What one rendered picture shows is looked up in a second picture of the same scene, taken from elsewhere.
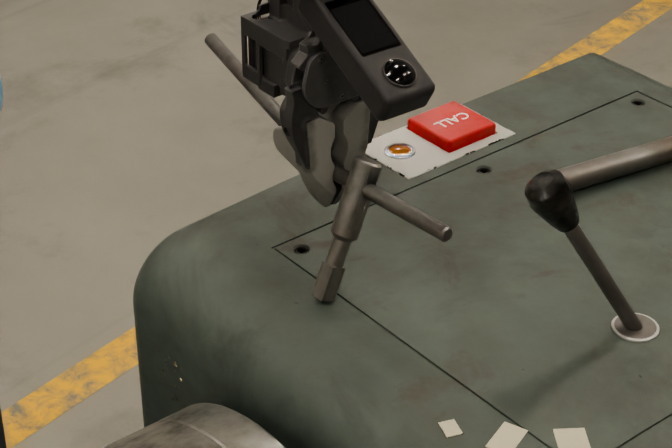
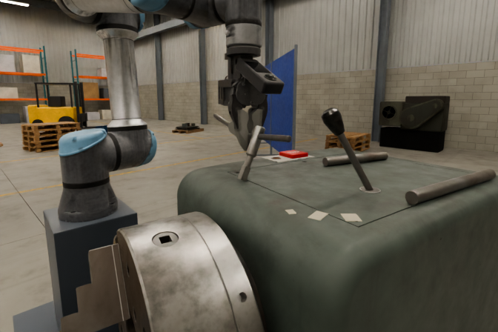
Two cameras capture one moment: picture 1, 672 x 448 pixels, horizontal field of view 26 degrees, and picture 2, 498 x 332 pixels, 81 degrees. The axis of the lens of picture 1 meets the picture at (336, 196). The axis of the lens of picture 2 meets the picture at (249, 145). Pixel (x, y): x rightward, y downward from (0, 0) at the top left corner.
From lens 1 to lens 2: 0.62 m
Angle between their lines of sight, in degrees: 23
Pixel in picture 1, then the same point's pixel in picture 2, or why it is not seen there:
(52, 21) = not seen: hidden behind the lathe
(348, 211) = (252, 144)
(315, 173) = (241, 132)
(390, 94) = (266, 80)
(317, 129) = (241, 113)
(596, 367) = (356, 198)
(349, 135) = (254, 121)
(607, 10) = not seen: hidden behind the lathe
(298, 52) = (235, 81)
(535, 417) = (331, 210)
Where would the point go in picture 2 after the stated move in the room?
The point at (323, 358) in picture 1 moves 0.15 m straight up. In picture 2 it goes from (238, 194) to (237, 109)
